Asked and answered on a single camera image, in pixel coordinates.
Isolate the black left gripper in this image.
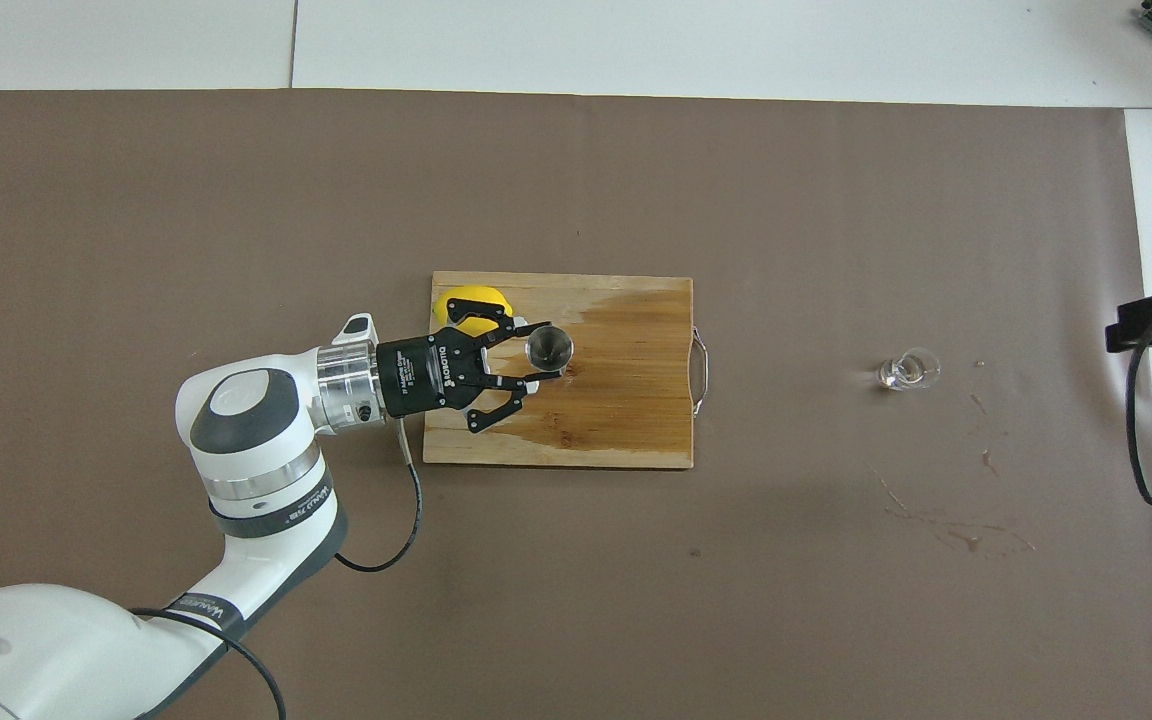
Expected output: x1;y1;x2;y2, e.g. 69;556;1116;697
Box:
374;311;566;436

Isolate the steel double jigger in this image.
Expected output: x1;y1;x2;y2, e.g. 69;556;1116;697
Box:
526;324;574;379

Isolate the small clear glass cup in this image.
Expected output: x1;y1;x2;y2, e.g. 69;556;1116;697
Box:
877;347;941;392

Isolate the yellow lemon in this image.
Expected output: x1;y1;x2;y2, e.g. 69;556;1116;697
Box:
435;285;515;333

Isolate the wooden cutting board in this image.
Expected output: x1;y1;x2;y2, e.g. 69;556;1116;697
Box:
423;271;712;469

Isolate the brown paper table mat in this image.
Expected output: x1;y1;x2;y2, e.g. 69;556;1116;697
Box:
0;88;1152;720

